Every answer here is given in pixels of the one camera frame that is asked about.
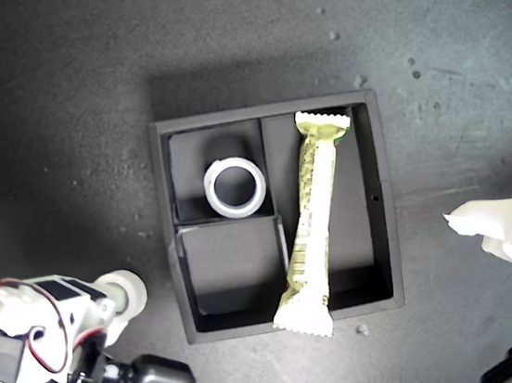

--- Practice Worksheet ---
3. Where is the white tape roll green core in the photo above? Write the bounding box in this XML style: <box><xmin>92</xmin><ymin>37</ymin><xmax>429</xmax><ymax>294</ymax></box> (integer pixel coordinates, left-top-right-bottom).
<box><xmin>93</xmin><ymin>266</ymin><xmax>152</xmax><ymax>325</ymax></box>

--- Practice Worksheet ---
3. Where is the red motor wire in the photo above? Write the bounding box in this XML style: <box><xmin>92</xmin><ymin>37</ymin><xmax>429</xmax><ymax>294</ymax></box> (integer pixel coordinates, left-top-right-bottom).
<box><xmin>0</xmin><ymin>271</ymin><xmax>74</xmax><ymax>382</ymax></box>

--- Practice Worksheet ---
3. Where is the snack bar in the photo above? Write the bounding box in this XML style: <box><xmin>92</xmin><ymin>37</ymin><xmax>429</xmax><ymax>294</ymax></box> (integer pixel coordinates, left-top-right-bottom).
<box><xmin>246</xmin><ymin>104</ymin><xmax>379</xmax><ymax>347</ymax></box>

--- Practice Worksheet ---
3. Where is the black tray with wells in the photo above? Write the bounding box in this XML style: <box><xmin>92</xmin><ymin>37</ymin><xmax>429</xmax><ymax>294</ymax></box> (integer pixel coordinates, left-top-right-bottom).
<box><xmin>147</xmin><ymin>86</ymin><xmax>409</xmax><ymax>348</ymax></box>

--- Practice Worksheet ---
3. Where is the wide white tape roll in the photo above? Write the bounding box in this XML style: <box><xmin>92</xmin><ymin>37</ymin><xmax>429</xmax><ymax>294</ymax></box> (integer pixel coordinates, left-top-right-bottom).
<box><xmin>199</xmin><ymin>152</ymin><xmax>272</xmax><ymax>223</ymax></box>

